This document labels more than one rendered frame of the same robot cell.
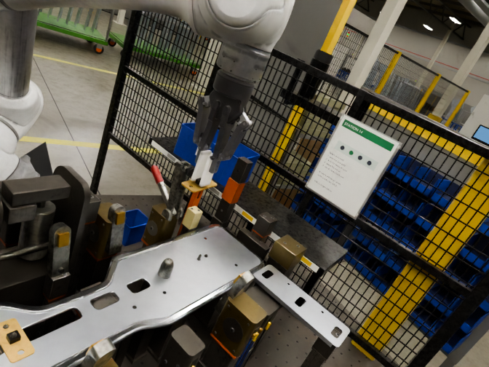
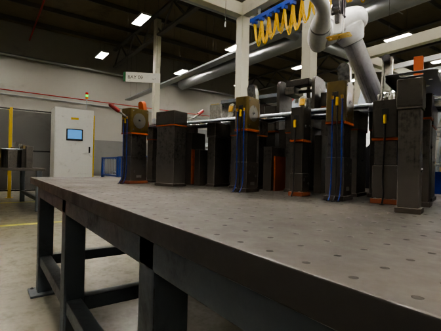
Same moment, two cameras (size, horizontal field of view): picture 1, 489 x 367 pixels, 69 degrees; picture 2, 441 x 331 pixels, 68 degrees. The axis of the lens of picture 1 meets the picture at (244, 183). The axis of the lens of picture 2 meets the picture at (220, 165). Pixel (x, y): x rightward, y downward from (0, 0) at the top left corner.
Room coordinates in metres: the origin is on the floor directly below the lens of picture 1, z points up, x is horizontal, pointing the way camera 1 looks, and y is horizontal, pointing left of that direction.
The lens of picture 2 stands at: (0.47, -1.15, 0.79)
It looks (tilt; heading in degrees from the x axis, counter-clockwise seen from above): 0 degrees down; 99
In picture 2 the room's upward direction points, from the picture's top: 1 degrees clockwise
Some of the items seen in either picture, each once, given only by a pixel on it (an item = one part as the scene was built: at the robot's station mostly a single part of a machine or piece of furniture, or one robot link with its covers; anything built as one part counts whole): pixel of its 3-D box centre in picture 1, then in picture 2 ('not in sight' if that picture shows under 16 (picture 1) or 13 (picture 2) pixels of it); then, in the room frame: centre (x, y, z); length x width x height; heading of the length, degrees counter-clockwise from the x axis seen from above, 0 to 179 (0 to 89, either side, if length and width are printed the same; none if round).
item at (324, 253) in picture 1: (240, 192); not in sight; (1.29, 0.00, 1.01); 0.90 x 0.22 x 0.03; 61
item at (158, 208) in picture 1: (147, 254); not in sight; (0.90, 0.19, 0.87); 0.10 x 0.07 x 0.35; 61
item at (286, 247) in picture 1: (268, 285); not in sight; (0.99, -0.21, 0.88); 0.08 x 0.08 x 0.36; 61
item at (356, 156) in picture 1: (350, 166); not in sight; (1.25, -0.32, 1.30); 0.23 x 0.02 x 0.31; 61
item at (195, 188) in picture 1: (200, 182); (338, 35); (0.69, 0.09, 1.27); 0.08 x 0.04 x 0.01; 155
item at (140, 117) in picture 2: not in sight; (132, 146); (-0.21, 0.36, 0.88); 0.14 x 0.09 x 0.36; 61
